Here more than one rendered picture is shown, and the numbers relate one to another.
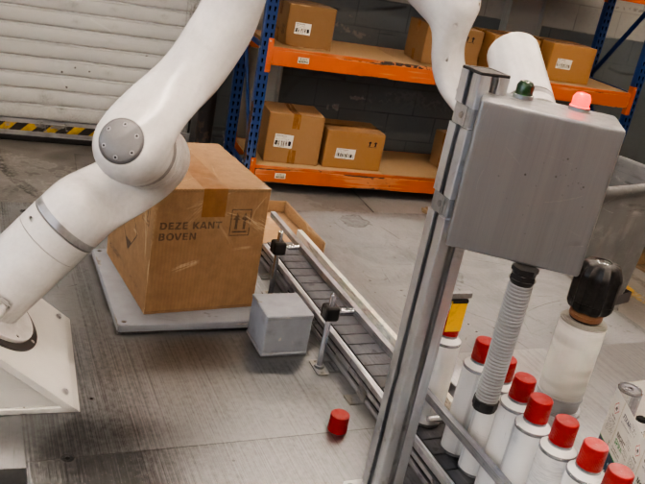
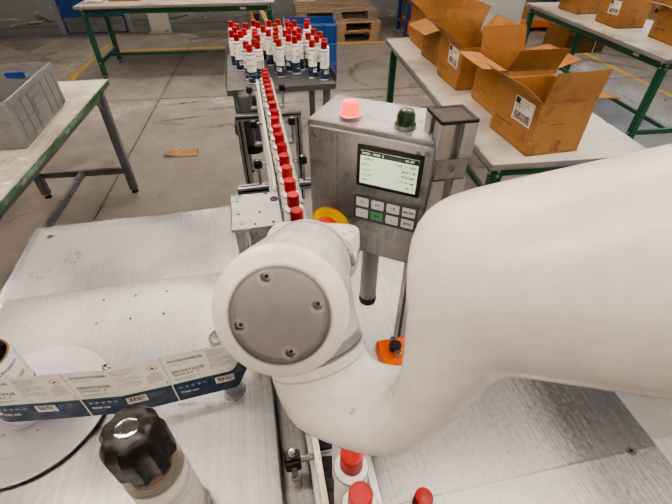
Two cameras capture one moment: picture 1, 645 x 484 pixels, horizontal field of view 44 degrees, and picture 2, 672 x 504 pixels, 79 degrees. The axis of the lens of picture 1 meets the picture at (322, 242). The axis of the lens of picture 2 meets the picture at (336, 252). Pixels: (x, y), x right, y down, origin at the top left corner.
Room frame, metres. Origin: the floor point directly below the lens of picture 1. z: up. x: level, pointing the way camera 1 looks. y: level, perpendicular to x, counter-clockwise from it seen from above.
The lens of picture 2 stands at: (1.48, -0.17, 1.68)
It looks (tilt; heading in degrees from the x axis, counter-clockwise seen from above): 41 degrees down; 195
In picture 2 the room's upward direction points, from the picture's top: straight up
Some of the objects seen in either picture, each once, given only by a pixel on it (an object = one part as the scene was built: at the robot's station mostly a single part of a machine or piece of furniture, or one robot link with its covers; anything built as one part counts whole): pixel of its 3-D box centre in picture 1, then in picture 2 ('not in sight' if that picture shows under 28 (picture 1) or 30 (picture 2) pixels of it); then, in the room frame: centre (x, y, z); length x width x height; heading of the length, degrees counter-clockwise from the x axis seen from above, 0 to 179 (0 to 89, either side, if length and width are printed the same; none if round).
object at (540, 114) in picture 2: not in sight; (545, 100); (-0.62, 0.28, 0.97); 0.51 x 0.39 x 0.37; 118
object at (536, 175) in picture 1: (530, 180); (377, 182); (0.99, -0.24, 1.38); 0.17 x 0.10 x 0.19; 82
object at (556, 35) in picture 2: not in sight; (575, 34); (-5.77, 1.48, 0.19); 0.64 x 0.54 x 0.37; 116
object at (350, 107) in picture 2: (581, 101); (350, 108); (1.00, -0.28, 1.49); 0.03 x 0.03 x 0.02
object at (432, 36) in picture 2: not in sight; (445, 32); (-1.81, -0.26, 0.97); 0.44 x 0.38 x 0.37; 117
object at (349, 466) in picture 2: not in sight; (350, 482); (1.23, -0.21, 0.98); 0.05 x 0.05 x 0.20
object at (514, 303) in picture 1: (504, 340); (370, 261); (0.93, -0.25, 1.18); 0.04 x 0.04 x 0.21
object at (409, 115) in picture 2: (524, 88); (406, 118); (1.01, -0.21, 1.49); 0.03 x 0.03 x 0.02
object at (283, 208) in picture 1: (259, 226); not in sight; (2.01, 0.17, 0.85); 0.30 x 0.26 x 0.04; 27
